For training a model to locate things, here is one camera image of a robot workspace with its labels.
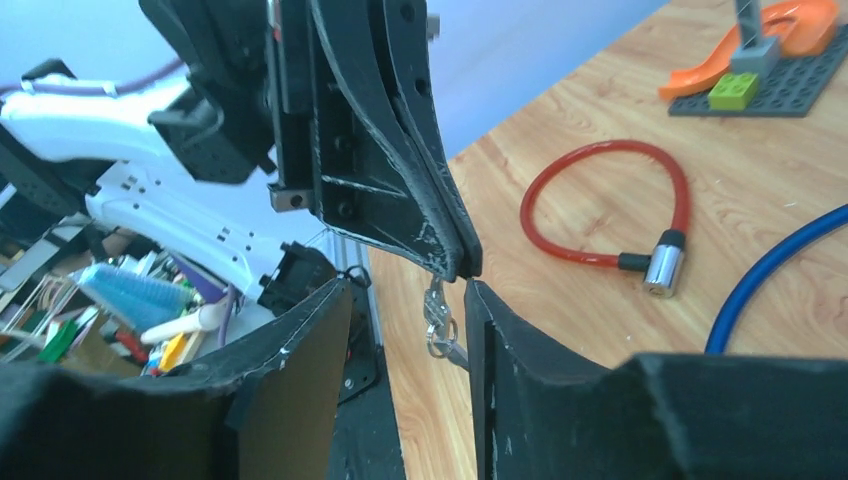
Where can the blue cable lock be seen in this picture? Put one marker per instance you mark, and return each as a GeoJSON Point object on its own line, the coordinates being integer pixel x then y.
{"type": "Point", "coordinates": [742, 293]}

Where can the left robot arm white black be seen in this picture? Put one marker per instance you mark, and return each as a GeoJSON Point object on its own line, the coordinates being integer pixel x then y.
{"type": "Point", "coordinates": [287, 108]}

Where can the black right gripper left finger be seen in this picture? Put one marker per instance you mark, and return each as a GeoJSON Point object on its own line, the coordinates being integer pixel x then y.
{"type": "Point", "coordinates": [262, 407]}

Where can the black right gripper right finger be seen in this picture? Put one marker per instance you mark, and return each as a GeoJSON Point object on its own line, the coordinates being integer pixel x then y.
{"type": "Point", "coordinates": [543, 411]}

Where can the orange grey toy block build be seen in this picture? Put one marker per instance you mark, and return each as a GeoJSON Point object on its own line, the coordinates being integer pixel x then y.
{"type": "Point", "coordinates": [775, 62]}

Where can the small silver keys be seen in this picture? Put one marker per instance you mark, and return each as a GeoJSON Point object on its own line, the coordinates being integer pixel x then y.
{"type": "Point", "coordinates": [442, 328]}

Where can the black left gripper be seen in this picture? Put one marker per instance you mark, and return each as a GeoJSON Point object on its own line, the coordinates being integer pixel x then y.
{"type": "Point", "coordinates": [379, 166]}

